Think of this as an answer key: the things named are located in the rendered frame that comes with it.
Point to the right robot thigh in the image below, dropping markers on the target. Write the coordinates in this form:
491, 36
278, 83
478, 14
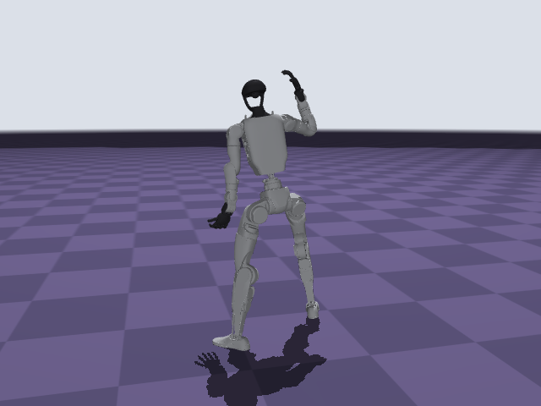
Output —
296, 217

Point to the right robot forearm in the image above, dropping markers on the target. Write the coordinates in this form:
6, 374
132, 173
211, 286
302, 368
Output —
305, 113

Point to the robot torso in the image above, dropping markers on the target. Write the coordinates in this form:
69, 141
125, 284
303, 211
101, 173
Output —
265, 145

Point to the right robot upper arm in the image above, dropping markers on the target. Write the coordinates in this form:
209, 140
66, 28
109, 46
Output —
296, 125

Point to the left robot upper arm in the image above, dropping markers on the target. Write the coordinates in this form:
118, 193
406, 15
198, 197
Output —
233, 134

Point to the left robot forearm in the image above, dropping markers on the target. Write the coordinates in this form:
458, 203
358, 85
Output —
232, 182

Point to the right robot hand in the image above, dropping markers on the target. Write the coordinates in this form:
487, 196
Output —
298, 91

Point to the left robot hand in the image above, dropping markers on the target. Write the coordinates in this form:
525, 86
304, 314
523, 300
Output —
221, 219

